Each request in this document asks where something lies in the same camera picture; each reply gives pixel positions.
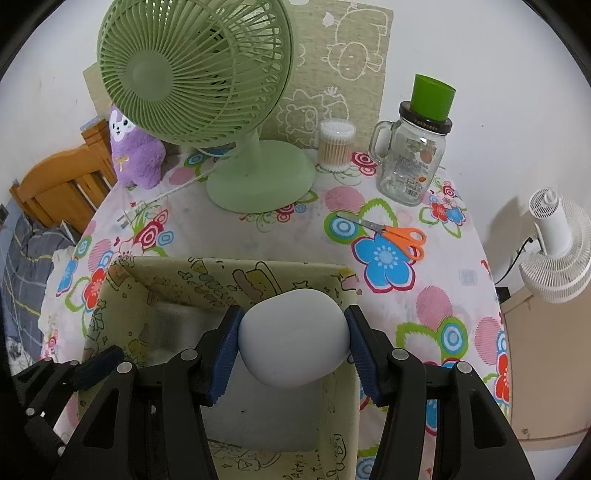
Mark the white rounded device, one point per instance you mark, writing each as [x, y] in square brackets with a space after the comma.
[295, 337]

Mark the cotton swab container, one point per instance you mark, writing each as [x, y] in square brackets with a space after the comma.
[337, 147]

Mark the white standing fan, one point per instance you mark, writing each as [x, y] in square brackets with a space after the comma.
[554, 230]

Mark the green desk fan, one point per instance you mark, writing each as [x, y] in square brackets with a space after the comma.
[184, 69]

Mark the beige cartoon print mat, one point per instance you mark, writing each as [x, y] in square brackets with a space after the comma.
[341, 55]

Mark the glass mug jar black lid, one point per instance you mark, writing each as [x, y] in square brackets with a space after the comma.
[406, 166]

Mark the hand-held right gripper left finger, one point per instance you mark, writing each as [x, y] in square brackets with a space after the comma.
[225, 355]

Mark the grey plaid blanket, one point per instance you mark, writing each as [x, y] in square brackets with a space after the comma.
[27, 258]

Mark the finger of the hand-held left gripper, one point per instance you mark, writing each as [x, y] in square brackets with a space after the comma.
[44, 427]
[98, 368]

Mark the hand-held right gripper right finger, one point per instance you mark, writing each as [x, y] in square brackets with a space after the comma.
[365, 360]

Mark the cartoon print fabric storage box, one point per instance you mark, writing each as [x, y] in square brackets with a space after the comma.
[152, 281]

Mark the floral tablecloth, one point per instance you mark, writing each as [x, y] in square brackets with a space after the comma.
[286, 240]

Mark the green plastic cup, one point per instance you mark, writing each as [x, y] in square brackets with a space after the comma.
[431, 99]

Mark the purple plush toy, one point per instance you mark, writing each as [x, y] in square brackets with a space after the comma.
[136, 157]

